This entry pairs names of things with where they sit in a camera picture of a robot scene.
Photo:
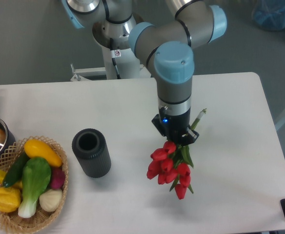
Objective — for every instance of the yellow bell pepper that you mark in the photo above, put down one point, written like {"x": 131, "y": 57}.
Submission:
{"x": 10, "y": 199}

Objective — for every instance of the red tulip bouquet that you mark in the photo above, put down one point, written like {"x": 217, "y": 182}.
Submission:
{"x": 171, "y": 165}

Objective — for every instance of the blue plastic bag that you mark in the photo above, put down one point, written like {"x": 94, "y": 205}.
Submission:
{"x": 269, "y": 14}

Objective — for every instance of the white garlic bulb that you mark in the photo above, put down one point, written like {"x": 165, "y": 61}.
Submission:
{"x": 50, "y": 200}

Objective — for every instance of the dark grey ribbed vase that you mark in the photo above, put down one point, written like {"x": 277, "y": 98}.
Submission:
{"x": 90, "y": 148}

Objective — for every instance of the green bok choy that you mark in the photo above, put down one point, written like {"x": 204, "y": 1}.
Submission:
{"x": 35, "y": 178}

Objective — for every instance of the yellow squash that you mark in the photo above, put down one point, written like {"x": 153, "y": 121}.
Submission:
{"x": 37, "y": 148}

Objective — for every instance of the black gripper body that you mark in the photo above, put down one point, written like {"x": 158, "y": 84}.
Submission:
{"x": 175, "y": 126}

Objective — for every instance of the dark green cucumber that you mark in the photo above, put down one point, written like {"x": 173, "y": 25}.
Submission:
{"x": 14, "y": 173}

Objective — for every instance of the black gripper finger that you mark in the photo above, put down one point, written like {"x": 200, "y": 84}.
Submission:
{"x": 157, "y": 123}
{"x": 190, "y": 137}

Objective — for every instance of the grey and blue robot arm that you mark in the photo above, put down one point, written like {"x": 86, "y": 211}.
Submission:
{"x": 166, "y": 51}

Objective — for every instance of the woven wicker basket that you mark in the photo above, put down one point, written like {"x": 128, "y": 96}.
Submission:
{"x": 11, "y": 223}

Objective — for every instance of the magenta radish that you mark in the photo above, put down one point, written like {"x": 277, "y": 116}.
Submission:
{"x": 57, "y": 178}

